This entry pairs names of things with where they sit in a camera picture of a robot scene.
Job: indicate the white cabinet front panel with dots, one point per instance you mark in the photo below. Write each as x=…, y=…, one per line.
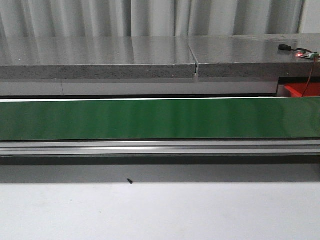
x=152, y=86

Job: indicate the grey stone countertop right slab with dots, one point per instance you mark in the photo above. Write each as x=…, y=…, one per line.
x=253, y=55

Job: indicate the grey stone countertop slab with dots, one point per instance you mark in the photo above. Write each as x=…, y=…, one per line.
x=96, y=58
x=253, y=55

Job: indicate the green conveyor belt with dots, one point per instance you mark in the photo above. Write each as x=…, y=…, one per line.
x=217, y=118

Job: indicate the red plastic tray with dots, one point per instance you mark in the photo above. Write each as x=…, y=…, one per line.
x=298, y=90

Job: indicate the black connector plug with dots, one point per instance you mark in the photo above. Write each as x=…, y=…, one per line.
x=284, y=47

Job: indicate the grey stone countertop left slab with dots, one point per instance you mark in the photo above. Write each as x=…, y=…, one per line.
x=96, y=58

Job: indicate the small green circuit board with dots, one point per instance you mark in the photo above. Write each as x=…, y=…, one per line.
x=310, y=55

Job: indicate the grey pleated curtain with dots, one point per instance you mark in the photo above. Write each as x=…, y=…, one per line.
x=139, y=18

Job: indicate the aluminium conveyor frame rail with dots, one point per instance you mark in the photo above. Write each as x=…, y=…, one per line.
x=197, y=147

